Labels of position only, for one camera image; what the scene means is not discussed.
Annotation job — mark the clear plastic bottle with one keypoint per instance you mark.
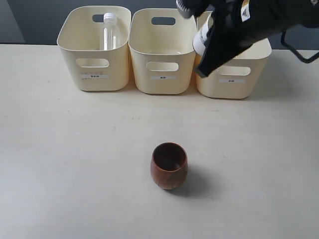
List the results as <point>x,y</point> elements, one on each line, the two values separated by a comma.
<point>110,36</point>

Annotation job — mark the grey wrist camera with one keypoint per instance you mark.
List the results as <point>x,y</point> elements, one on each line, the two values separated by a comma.
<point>189,8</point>

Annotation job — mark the cream middle storage bin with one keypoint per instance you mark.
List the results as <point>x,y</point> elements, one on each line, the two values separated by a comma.
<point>162,54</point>

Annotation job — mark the cream storage bin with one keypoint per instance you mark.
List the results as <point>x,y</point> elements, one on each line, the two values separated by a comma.
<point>237,78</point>
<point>91,68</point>
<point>162,54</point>

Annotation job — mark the white paper cup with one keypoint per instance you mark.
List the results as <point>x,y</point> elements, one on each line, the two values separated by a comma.
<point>200,41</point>

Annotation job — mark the cream right storage bin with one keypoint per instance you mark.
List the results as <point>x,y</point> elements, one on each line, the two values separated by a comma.
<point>237,78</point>

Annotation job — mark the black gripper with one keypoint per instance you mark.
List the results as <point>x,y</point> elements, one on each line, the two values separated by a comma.
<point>236,25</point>

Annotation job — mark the cream left storage bin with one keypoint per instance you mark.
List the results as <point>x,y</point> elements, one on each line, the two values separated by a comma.
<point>91,68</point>

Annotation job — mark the brown wooden cup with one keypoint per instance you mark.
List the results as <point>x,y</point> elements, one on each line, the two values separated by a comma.
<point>169,165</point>

